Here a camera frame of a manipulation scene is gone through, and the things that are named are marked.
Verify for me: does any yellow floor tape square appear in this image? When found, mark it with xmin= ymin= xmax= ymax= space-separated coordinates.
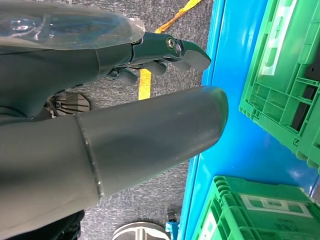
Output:
xmin=138 ymin=0 xmax=204 ymax=102

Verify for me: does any black shelf caster wheel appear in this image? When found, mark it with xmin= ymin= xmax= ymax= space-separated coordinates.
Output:
xmin=166 ymin=208 xmax=179 ymax=224

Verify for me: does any black robot lower body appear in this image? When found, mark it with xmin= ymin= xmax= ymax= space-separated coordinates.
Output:
xmin=7 ymin=209 xmax=86 ymax=240

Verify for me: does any blue metal shelf rack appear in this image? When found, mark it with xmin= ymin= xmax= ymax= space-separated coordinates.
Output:
xmin=164 ymin=0 xmax=320 ymax=240

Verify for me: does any green folded plastic crate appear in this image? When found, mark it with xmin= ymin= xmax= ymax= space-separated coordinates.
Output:
xmin=191 ymin=175 xmax=320 ymax=240
xmin=238 ymin=0 xmax=320 ymax=175

